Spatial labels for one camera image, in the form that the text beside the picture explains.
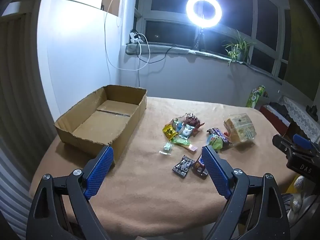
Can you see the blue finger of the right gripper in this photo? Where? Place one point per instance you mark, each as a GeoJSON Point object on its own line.
{"type": "Point", "coordinates": [302, 142]}
{"type": "Point", "coordinates": [283, 143]}

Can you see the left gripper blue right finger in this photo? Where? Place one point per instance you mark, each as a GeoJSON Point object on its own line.
{"type": "Point", "coordinates": [253, 201]}

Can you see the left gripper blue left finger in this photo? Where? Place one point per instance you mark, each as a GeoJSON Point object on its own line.
{"type": "Point", "coordinates": [61, 208]}

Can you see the brown snickers bar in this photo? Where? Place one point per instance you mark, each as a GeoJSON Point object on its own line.
{"type": "Point", "coordinates": [199, 168]}

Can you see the green jelly cup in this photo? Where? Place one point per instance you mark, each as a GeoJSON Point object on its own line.
{"type": "Point", "coordinates": [215, 141]}

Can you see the pink snack packet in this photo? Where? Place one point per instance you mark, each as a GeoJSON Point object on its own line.
{"type": "Point", "coordinates": [192, 148]}

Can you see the dark red snack bag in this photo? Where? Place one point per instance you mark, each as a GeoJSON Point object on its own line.
{"type": "Point", "coordinates": [215, 132]}

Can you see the black white candy packet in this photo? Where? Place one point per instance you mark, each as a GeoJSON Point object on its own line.
{"type": "Point", "coordinates": [182, 168]}

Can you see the green snack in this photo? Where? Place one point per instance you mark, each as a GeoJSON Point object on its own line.
{"type": "Point", "coordinates": [180, 141]}

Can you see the packaged sliced bread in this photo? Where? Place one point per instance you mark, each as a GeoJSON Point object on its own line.
{"type": "Point", "coordinates": [240, 128]}

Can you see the teal white snack packet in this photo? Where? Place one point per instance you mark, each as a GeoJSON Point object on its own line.
{"type": "Point", "coordinates": [186, 131]}

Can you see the pale green candy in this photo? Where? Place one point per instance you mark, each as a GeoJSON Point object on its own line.
{"type": "Point", "coordinates": [167, 148]}

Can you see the red dates clear bag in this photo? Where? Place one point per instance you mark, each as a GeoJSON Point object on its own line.
{"type": "Point", "coordinates": [194, 121]}

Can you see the yellow snack packet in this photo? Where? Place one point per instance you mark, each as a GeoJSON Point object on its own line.
{"type": "Point", "coordinates": [169, 131]}

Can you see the green drink carton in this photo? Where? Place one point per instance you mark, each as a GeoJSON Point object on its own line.
{"type": "Point", "coordinates": [255, 96]}

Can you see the brown cardboard box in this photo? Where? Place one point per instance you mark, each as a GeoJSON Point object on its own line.
{"type": "Point", "coordinates": [106, 117]}

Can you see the green potted plant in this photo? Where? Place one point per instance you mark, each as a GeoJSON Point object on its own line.
{"type": "Point", "coordinates": [238, 50]}

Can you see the black light tripod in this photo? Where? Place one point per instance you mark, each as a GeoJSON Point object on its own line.
{"type": "Point", "coordinates": [199, 42]}

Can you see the grey window sill cloth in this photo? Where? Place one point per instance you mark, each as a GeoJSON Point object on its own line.
{"type": "Point", "coordinates": [134, 49]}

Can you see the white power strip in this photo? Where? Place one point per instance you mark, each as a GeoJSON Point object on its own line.
{"type": "Point", "coordinates": [136, 37]}

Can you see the white ring light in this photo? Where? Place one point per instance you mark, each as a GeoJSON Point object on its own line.
{"type": "Point", "coordinates": [204, 13]}

